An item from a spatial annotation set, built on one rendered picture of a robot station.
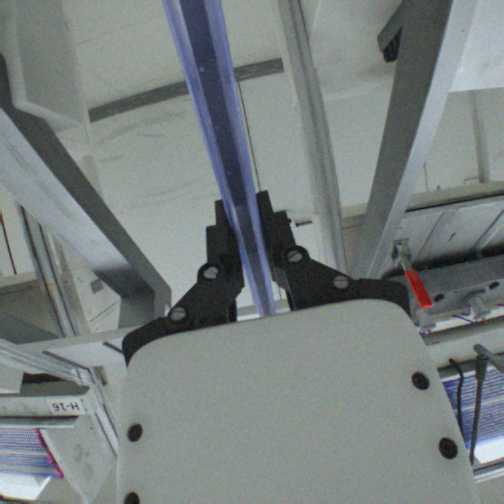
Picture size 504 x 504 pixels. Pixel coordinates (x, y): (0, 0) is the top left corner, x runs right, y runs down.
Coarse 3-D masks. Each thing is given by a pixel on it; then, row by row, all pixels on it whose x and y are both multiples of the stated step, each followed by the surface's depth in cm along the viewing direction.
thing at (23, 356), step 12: (0, 348) 22; (12, 348) 23; (24, 348) 25; (12, 360) 24; (24, 360) 24; (36, 360) 26; (48, 360) 27; (48, 372) 28; (60, 372) 29; (72, 372) 30; (84, 372) 33; (84, 384) 33
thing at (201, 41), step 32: (192, 0) 6; (192, 32) 7; (224, 32) 7; (192, 64) 7; (224, 64) 7; (192, 96) 8; (224, 96) 8; (224, 128) 9; (224, 160) 10; (224, 192) 11; (256, 224) 13; (256, 256) 15; (256, 288) 18
